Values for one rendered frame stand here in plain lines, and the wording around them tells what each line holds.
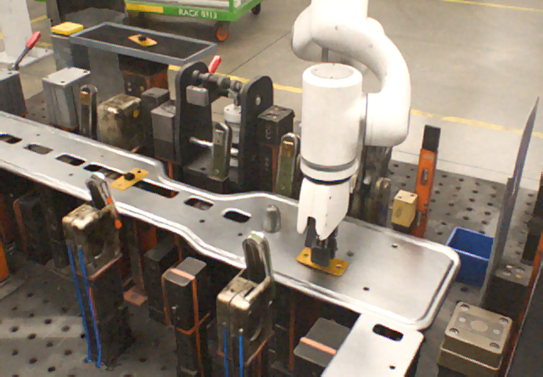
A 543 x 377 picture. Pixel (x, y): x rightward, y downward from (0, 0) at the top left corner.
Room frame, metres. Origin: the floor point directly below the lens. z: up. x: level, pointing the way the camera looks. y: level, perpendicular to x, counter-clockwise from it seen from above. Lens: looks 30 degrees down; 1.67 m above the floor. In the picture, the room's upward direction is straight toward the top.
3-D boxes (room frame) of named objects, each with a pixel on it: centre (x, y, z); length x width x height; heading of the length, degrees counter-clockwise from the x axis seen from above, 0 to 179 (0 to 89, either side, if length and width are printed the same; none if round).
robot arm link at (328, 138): (0.83, -0.10, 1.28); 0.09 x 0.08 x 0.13; 82
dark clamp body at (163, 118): (1.30, 0.21, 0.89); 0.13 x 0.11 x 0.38; 150
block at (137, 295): (1.12, 0.28, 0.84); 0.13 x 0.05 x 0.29; 150
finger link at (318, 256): (0.81, -0.08, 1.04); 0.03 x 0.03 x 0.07; 60
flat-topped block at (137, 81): (1.52, 0.32, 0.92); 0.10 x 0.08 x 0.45; 60
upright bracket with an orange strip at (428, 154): (0.96, -0.28, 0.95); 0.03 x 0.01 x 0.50; 60
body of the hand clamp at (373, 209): (1.02, -0.20, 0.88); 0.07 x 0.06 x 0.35; 150
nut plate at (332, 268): (0.83, -0.09, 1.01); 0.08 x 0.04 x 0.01; 60
